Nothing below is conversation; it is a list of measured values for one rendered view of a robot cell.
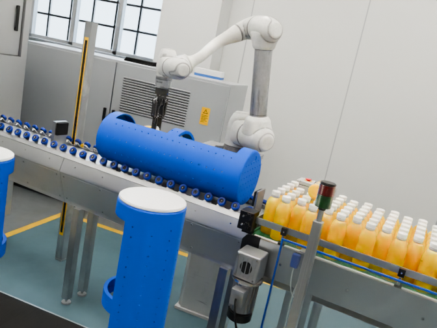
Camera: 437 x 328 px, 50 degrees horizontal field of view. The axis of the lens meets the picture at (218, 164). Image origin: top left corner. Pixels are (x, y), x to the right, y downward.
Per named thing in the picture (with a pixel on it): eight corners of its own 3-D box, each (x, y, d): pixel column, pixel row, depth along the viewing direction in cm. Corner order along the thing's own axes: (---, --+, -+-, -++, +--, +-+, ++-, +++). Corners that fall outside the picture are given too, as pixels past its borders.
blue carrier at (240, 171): (125, 154, 286) (130, 109, 278) (255, 197, 251) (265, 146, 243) (93, 163, 261) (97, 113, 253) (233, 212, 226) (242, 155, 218)
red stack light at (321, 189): (319, 191, 186) (322, 181, 185) (335, 195, 183) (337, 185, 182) (315, 193, 180) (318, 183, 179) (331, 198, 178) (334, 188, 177)
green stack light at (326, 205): (317, 202, 187) (319, 191, 186) (332, 207, 184) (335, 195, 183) (312, 205, 181) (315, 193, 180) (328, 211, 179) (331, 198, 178)
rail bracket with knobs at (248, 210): (243, 225, 222) (248, 205, 220) (257, 230, 219) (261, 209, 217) (235, 230, 213) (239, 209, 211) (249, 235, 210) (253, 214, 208)
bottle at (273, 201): (257, 231, 218) (266, 193, 214) (263, 228, 224) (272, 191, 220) (270, 236, 215) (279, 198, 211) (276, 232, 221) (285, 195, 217)
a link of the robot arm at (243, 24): (229, 21, 270) (242, 22, 259) (255, 10, 276) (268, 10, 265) (236, 43, 276) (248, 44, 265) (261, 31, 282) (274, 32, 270)
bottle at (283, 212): (270, 239, 210) (279, 200, 206) (268, 233, 217) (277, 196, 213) (285, 242, 211) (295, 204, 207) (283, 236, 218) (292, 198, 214)
